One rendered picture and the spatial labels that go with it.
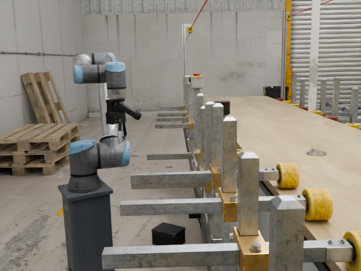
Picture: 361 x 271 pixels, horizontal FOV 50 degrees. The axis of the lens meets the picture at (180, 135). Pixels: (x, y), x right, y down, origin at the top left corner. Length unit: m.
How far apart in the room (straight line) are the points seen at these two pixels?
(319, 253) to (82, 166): 1.62
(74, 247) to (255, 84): 7.69
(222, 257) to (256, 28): 8.86
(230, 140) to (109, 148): 1.32
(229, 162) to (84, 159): 1.32
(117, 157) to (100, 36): 7.53
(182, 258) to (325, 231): 0.39
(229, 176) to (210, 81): 8.39
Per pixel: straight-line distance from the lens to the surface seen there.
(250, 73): 9.44
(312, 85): 3.22
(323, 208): 1.02
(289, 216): 0.50
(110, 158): 2.20
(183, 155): 1.96
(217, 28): 9.38
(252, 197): 0.75
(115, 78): 1.79
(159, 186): 1.48
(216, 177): 1.18
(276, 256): 0.52
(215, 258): 0.75
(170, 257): 0.74
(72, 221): 2.24
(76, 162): 2.21
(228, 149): 0.98
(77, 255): 2.32
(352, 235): 0.81
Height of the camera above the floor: 1.30
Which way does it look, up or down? 11 degrees down
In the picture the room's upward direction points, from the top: 1 degrees counter-clockwise
